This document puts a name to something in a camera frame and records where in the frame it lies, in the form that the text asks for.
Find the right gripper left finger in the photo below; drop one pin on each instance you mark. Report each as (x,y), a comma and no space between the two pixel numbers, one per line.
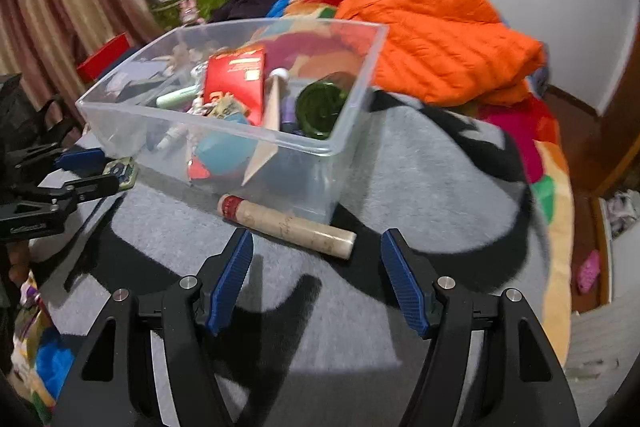
(221,279)

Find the red snack packet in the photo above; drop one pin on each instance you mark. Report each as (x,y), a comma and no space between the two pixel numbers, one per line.
(240,72)

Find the pale green tube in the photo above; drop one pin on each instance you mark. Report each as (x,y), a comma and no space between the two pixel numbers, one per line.
(178,98)

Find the pink slipper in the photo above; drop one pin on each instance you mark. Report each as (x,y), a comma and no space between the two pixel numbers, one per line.
(588,272)

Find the dark purple bottle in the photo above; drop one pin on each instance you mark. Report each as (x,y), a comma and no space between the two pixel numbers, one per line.
(288,120)

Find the wooden block stamp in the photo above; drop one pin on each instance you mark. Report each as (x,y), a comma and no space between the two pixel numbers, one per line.
(225,106)

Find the colourful patchwork blanket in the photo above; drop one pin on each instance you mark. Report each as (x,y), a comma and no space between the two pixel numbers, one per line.
(536,135)

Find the beige cylinder with red band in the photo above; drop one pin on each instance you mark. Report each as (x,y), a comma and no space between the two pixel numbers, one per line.
(324,239)

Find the red box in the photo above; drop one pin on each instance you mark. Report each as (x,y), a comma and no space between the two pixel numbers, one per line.
(107,55)

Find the white cream tube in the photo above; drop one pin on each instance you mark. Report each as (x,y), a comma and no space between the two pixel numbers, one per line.
(172,136)

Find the green pump bottle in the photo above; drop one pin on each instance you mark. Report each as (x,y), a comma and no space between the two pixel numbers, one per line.
(318,106)

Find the green storage basket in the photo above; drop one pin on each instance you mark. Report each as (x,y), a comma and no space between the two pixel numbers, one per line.
(170,14)

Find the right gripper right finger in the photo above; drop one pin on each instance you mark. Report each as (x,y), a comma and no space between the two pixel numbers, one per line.
(417,287)

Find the green flower tin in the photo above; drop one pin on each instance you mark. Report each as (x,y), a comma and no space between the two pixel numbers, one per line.
(126,171)

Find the dark purple clothing pile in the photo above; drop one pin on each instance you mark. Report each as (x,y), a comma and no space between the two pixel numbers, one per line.
(242,10)

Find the pink bunny doll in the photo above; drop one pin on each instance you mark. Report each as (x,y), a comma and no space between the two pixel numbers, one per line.
(189,13)

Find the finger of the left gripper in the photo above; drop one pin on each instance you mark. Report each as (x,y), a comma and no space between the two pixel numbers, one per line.
(41,202)
(42,159)

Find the blue tape roll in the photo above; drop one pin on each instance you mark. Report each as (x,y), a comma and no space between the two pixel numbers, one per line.
(222,153)

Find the beige tube with white cap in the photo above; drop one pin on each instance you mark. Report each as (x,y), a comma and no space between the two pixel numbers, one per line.
(264,151)

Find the orange puffer jacket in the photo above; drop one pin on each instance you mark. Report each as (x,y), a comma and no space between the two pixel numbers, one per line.
(449,52)

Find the clear plastic bin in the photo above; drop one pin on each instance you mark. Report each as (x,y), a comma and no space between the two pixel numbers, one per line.
(306,177)

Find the grey and black blanket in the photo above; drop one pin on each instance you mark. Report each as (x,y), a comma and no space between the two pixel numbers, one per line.
(317,341)

